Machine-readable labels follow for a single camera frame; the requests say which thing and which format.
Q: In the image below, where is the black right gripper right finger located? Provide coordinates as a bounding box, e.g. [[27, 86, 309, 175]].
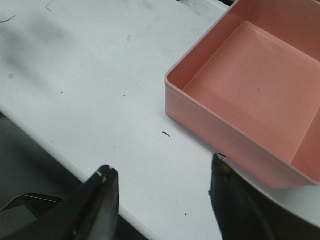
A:
[[209, 153, 320, 240]]

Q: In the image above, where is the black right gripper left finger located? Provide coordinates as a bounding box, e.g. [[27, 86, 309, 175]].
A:
[[0, 165, 119, 240]]

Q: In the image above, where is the pink plastic bin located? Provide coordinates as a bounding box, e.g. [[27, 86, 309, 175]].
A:
[[165, 0, 320, 189]]

